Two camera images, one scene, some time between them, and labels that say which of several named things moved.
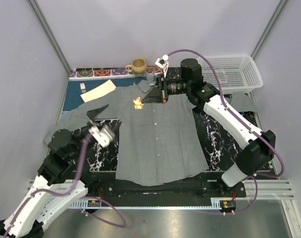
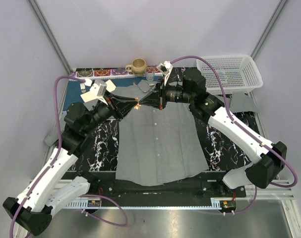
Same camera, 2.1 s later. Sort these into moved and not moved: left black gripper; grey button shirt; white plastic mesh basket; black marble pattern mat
Moved: left black gripper
Not moved: grey button shirt; black marble pattern mat; white plastic mesh basket
